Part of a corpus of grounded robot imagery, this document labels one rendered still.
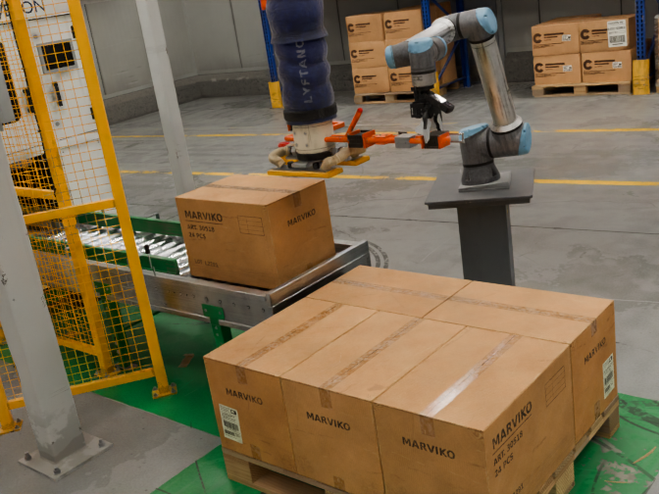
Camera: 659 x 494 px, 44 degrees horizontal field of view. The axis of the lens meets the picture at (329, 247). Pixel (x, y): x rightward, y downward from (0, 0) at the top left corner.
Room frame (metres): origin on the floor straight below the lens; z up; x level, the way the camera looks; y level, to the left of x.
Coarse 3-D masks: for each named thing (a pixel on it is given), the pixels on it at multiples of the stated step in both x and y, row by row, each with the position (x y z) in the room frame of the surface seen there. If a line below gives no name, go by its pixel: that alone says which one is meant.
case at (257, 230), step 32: (192, 192) 3.81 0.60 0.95; (224, 192) 3.72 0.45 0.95; (256, 192) 3.62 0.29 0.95; (288, 192) 3.53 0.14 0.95; (320, 192) 3.64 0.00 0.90; (192, 224) 3.72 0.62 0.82; (224, 224) 3.57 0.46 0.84; (256, 224) 3.43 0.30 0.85; (288, 224) 3.47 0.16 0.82; (320, 224) 3.62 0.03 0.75; (192, 256) 3.75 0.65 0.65; (224, 256) 3.60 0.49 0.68; (256, 256) 3.46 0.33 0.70; (288, 256) 3.44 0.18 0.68; (320, 256) 3.59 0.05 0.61
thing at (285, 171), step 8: (280, 168) 3.43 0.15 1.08; (288, 168) 3.41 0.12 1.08; (296, 168) 3.39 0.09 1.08; (304, 168) 3.37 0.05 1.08; (312, 168) 3.35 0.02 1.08; (320, 168) 3.32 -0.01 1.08; (336, 168) 3.30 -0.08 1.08; (304, 176) 3.31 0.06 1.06; (312, 176) 3.28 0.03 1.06; (320, 176) 3.25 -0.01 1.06; (328, 176) 3.23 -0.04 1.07
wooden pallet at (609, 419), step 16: (608, 416) 2.71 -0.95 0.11; (592, 432) 2.60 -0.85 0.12; (608, 432) 2.71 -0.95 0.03; (224, 448) 2.83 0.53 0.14; (576, 448) 2.49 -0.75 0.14; (240, 464) 2.77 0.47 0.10; (256, 464) 2.71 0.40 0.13; (240, 480) 2.79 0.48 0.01; (256, 480) 2.76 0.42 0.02; (272, 480) 2.74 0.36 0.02; (288, 480) 2.73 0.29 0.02; (304, 480) 2.55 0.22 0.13; (560, 480) 2.38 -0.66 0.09
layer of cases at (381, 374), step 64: (320, 320) 3.01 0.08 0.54; (384, 320) 2.92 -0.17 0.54; (448, 320) 2.83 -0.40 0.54; (512, 320) 2.74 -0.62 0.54; (576, 320) 2.66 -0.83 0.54; (256, 384) 2.66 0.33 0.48; (320, 384) 2.47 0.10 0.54; (384, 384) 2.40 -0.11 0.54; (448, 384) 2.34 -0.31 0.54; (512, 384) 2.28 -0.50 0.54; (576, 384) 2.51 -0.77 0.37; (256, 448) 2.70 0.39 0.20; (320, 448) 2.48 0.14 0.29; (384, 448) 2.29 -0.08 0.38; (448, 448) 2.13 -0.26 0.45; (512, 448) 2.16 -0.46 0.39
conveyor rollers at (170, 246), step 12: (84, 228) 5.01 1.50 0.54; (96, 228) 4.97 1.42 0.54; (108, 228) 4.92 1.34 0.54; (120, 228) 4.88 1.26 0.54; (96, 240) 4.67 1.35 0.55; (108, 240) 4.69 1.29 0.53; (120, 240) 4.65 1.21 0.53; (144, 240) 4.56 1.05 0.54; (156, 240) 4.51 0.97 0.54; (168, 240) 4.47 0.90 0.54; (180, 240) 4.42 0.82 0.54; (144, 252) 4.33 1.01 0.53; (156, 252) 4.28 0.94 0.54; (168, 252) 4.24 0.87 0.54; (180, 252) 4.19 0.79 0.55; (180, 264) 3.98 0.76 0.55; (192, 276) 3.77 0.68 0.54; (252, 288) 3.47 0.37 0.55; (264, 288) 3.49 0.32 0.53
